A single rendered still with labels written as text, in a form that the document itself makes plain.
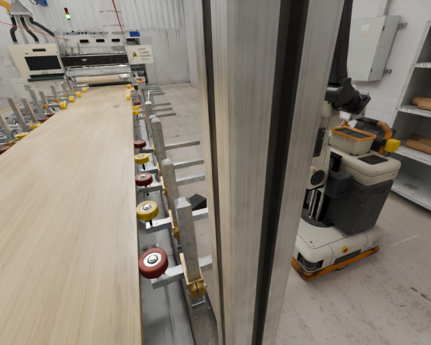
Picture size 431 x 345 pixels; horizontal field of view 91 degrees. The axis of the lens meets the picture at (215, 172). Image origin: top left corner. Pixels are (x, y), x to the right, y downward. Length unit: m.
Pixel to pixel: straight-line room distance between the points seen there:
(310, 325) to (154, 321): 1.00
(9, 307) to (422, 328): 1.88
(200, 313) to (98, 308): 0.31
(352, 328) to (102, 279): 1.40
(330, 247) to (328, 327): 0.45
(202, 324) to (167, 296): 0.21
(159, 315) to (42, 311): 0.36
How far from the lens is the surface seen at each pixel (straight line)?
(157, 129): 0.92
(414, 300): 1.99
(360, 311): 1.77
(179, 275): 0.72
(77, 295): 0.69
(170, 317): 0.89
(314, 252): 1.56
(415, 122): 3.03
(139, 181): 1.04
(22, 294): 0.78
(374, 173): 1.46
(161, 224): 0.90
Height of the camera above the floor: 1.40
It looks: 30 degrees down
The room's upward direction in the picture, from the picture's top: 3 degrees counter-clockwise
